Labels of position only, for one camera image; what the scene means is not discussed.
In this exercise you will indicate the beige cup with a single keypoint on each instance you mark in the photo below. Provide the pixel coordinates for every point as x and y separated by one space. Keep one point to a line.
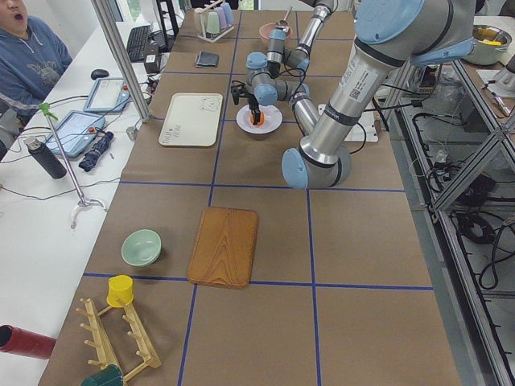
200 21

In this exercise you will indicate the folded dark umbrella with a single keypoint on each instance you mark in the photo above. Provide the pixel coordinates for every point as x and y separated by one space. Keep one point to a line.
92 157

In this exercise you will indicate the pink bowl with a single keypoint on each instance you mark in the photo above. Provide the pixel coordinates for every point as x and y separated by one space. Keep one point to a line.
265 34

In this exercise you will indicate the wooden cutting board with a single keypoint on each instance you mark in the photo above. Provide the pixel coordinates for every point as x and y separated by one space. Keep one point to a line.
224 249

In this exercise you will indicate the teach pendant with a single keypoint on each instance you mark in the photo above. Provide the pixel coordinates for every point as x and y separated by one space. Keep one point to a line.
77 130
107 95

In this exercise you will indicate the aluminium frame post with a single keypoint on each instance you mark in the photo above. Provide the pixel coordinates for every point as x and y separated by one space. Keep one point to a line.
118 49

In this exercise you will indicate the black thermos bottle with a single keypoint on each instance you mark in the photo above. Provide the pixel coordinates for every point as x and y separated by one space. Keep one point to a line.
45 158

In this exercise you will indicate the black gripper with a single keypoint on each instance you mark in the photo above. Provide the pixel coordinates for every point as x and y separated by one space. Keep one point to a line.
253 102

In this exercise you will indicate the orange fruit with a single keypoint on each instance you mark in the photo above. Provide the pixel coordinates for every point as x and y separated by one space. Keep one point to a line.
257 119

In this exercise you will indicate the wooden rack handle rod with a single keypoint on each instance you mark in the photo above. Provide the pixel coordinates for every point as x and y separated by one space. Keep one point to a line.
211 5

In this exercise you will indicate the yellow cup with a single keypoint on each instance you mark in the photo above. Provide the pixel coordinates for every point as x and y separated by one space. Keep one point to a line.
120 291

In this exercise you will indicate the green bowl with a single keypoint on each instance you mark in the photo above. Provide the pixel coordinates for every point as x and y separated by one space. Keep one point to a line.
141 248

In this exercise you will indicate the lower teach pendant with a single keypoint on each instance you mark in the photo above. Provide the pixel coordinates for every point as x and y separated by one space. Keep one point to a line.
77 130

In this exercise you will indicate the cream bear serving tray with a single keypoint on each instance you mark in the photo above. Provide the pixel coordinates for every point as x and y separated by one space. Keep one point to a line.
192 120

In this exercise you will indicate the wooden rack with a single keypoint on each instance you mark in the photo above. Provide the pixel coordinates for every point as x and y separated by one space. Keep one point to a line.
119 339

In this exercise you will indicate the black keyboard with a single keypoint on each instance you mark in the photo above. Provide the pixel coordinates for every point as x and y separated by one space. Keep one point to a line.
137 42

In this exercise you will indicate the seated person blue hoodie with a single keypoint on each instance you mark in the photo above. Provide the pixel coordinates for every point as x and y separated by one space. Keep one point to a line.
33 58

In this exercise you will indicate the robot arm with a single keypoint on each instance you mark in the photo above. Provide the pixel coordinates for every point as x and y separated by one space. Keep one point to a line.
299 58
387 34

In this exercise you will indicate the white round plate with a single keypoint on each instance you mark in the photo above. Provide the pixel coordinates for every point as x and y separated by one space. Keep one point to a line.
271 119

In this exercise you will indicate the purple cup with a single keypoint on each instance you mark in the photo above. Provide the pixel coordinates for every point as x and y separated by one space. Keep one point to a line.
221 17

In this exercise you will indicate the metal reacher grabber stick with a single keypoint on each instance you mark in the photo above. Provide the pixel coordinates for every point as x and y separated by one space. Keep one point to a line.
84 202

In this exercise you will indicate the metal scoop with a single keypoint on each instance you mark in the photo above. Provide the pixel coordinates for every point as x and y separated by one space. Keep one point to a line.
283 20

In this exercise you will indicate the folded grey cloth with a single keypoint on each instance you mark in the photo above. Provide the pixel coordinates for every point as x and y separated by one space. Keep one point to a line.
206 60

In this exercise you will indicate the red bottle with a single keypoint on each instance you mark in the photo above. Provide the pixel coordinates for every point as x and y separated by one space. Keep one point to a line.
17 341

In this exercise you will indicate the white wire cup rack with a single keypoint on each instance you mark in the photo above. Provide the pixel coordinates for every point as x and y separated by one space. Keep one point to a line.
213 38

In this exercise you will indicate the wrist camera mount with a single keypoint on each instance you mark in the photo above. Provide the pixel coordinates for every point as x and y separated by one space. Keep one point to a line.
238 91

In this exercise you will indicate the blue cup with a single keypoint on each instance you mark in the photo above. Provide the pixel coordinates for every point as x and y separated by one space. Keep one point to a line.
228 11

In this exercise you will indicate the sage green cup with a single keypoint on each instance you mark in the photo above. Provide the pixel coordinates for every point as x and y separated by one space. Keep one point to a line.
212 24

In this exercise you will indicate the black computer mouse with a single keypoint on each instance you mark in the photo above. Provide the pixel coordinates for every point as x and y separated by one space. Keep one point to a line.
99 73

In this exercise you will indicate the dark green cup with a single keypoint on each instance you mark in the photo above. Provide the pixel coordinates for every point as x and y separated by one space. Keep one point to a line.
109 376

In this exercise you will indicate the upper teach pendant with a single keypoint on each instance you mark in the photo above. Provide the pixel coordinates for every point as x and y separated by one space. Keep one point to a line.
107 95

